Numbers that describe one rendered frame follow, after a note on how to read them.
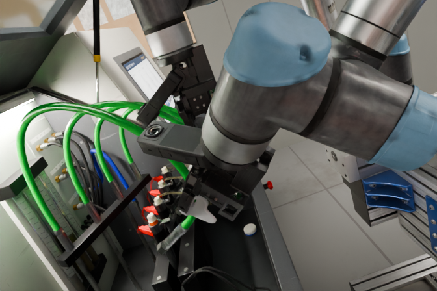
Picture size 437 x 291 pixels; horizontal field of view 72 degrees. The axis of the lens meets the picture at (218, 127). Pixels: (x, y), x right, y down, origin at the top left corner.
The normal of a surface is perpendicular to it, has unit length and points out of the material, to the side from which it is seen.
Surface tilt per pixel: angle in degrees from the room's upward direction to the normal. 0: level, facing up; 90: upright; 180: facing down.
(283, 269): 0
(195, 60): 90
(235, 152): 114
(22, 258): 90
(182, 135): 21
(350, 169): 90
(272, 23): 45
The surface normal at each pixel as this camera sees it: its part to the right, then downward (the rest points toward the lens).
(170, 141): -0.22, -0.73
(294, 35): 0.24, -0.60
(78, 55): 0.06, 0.33
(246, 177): -0.41, 0.65
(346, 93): 0.05, -0.08
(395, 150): -0.18, 0.63
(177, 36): 0.51, 0.13
